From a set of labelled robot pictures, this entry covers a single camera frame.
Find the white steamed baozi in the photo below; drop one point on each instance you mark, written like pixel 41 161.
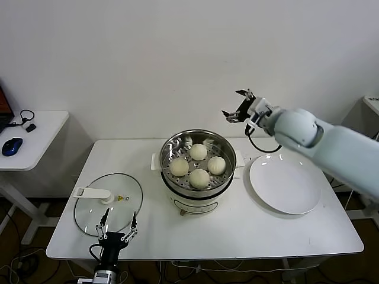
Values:
pixel 199 178
pixel 216 164
pixel 198 151
pixel 179 167

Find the small black device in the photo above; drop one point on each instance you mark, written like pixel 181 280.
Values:
pixel 31 127

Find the black laptop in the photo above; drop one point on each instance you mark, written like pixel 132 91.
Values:
pixel 4 109

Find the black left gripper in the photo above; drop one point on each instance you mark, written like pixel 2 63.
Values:
pixel 111 244

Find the white round plate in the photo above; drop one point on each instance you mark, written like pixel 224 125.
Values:
pixel 284 186

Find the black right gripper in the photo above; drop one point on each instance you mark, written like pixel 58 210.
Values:
pixel 245 108

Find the blue computer mouse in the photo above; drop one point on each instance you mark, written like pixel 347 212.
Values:
pixel 12 146

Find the white side table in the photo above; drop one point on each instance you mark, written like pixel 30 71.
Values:
pixel 41 139

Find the white electric cooker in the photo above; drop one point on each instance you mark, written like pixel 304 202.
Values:
pixel 192 204

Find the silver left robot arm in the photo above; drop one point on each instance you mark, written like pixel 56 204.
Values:
pixel 102 275

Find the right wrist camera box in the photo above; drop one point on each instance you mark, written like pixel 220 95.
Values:
pixel 262 109

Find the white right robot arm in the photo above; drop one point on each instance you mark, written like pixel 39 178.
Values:
pixel 325 142

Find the stainless steel steamer basket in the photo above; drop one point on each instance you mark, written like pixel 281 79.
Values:
pixel 177 139

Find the white shelf table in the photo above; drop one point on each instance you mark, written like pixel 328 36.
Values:
pixel 371 103

